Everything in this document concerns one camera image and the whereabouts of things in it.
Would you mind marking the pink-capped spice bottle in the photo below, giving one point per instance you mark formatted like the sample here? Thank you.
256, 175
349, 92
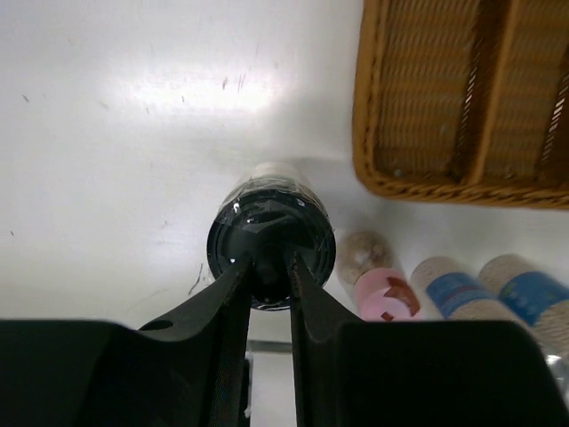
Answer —
366, 267

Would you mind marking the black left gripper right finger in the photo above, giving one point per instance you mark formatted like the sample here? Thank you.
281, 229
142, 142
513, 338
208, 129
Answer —
348, 372

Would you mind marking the brown wicker cutlery tray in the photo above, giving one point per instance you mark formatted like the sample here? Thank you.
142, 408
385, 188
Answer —
463, 102

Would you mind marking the silver-capped blue shaker right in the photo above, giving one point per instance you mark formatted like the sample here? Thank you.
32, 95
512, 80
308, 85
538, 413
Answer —
537, 299

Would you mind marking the silver-capped blue label shaker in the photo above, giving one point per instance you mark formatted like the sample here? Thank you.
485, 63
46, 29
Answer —
447, 292

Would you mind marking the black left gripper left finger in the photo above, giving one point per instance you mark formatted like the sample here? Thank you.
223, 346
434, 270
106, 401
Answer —
184, 368

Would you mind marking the black-capped white spice bottle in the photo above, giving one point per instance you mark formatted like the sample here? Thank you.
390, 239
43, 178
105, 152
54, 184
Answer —
272, 214

